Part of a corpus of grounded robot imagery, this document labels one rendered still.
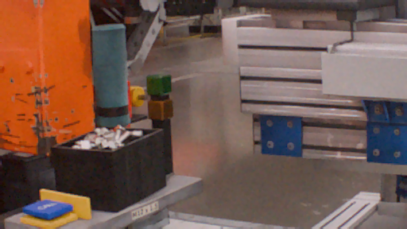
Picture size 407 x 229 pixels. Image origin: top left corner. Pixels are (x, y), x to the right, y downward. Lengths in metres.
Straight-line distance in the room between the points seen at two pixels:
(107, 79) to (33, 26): 0.50
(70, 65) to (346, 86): 0.60
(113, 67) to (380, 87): 0.91
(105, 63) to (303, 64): 0.69
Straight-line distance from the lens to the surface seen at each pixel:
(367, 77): 1.35
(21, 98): 1.67
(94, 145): 1.54
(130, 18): 1.97
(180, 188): 1.64
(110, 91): 2.09
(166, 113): 1.69
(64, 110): 1.68
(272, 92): 1.56
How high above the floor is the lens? 0.89
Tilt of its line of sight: 10 degrees down
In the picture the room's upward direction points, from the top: 3 degrees counter-clockwise
